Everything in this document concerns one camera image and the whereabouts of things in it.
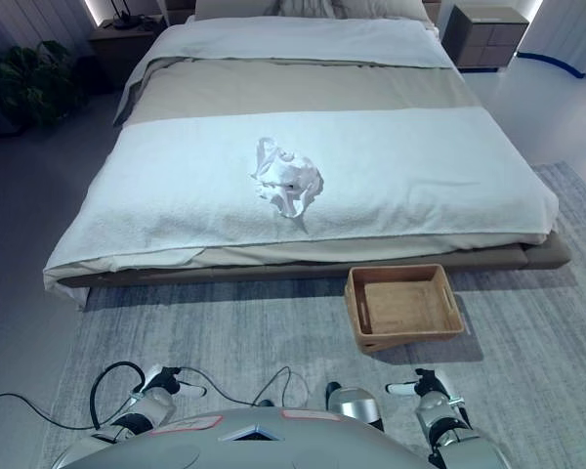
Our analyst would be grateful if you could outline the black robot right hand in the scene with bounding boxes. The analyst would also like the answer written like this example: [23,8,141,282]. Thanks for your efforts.
[386,368,443,397]

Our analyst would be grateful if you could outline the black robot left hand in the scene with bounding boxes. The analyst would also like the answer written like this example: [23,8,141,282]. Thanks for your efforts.
[148,365,205,397]

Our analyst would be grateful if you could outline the white clothes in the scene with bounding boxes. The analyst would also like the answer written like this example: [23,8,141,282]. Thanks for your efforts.
[247,136,326,220]

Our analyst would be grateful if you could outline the white bed blanket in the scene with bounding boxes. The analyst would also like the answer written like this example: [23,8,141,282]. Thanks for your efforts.
[43,107,561,294]

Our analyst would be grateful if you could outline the silver robot right leg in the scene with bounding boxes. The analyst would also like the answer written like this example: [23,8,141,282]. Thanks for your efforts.
[324,381,386,434]

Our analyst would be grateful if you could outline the silver robot torso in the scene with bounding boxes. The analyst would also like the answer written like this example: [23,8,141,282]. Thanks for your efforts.
[53,407,453,469]

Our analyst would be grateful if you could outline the gray striped rug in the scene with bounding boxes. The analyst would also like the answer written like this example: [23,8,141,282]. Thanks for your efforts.
[37,160,586,469]

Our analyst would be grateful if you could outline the beige mattress sheet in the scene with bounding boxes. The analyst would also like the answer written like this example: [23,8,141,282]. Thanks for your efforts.
[43,230,559,310]

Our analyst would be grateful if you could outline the beige duvet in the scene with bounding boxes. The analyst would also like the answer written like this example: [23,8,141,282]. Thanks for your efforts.
[112,56,482,132]

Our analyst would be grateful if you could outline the dark green potted plant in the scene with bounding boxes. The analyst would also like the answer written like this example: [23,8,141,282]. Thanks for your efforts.
[0,40,88,129]

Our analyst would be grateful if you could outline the dark low nightstand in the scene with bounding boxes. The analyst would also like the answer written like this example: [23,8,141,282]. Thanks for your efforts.
[88,14,168,67]

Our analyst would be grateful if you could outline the brown nightstand with drawers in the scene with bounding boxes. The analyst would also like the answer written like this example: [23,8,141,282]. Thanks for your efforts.
[441,4,531,73]

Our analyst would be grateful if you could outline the white folded top sheet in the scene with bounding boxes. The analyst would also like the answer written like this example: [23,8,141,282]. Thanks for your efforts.
[120,14,463,102]

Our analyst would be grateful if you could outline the black table lamp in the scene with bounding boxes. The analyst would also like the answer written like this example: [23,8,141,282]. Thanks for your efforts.
[107,0,139,28]

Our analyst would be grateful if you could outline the white pillow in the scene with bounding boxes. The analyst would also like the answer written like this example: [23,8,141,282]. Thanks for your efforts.
[330,0,427,21]

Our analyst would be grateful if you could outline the gray patterned throw pillow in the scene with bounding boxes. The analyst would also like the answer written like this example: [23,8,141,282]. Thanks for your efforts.
[272,0,335,19]

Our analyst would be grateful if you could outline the thin black cable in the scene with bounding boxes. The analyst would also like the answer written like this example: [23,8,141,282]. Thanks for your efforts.
[175,365,310,407]

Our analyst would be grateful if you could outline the thick black wrist cable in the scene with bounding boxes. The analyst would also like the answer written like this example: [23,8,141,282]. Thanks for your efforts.
[0,361,147,432]

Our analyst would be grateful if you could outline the brown bed frame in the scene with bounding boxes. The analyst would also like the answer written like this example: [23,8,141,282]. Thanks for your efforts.
[58,228,573,294]

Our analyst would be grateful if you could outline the dark curved floor cable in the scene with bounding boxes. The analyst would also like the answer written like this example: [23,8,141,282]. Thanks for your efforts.
[516,48,586,80]

